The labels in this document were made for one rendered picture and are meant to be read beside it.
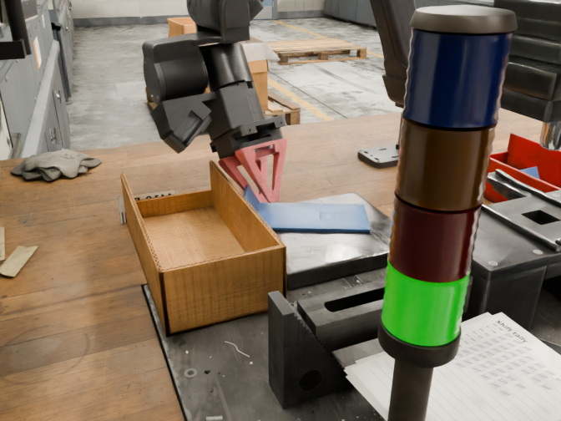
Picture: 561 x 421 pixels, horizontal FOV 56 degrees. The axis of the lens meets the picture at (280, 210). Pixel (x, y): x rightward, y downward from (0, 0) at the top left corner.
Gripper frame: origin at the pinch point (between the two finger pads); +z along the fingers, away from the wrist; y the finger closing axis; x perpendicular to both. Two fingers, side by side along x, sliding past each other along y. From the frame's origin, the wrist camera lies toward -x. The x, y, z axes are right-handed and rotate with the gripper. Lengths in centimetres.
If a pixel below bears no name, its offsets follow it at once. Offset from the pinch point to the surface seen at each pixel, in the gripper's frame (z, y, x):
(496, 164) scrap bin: 5.1, 12.2, 29.3
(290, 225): 3.9, 5.4, -1.0
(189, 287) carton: 5.4, 14.2, -18.2
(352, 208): 4.5, 6.0, 8.2
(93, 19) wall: -407, -938, 279
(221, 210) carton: -0.1, -3.0, -5.2
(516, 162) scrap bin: 6.5, 6.4, 41.9
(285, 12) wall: -350, -850, 650
